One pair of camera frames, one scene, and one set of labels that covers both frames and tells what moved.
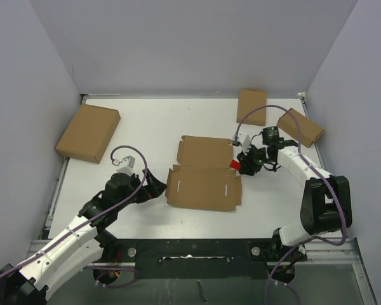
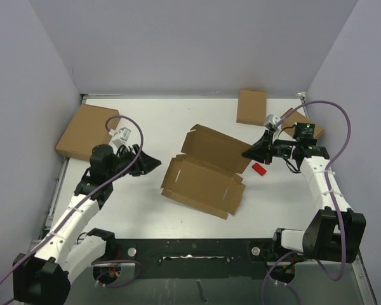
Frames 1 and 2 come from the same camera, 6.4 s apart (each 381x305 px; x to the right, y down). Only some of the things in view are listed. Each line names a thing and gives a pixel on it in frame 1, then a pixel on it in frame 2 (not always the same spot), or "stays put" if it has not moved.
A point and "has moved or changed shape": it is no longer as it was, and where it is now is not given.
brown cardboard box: (203, 180) has moved or changed shape
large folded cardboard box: (89, 133) stays put
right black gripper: (246, 166) -> (260, 151)
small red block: (235, 164) has moved or changed shape
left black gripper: (153, 188) -> (145, 164)
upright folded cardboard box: (249, 100) stays put
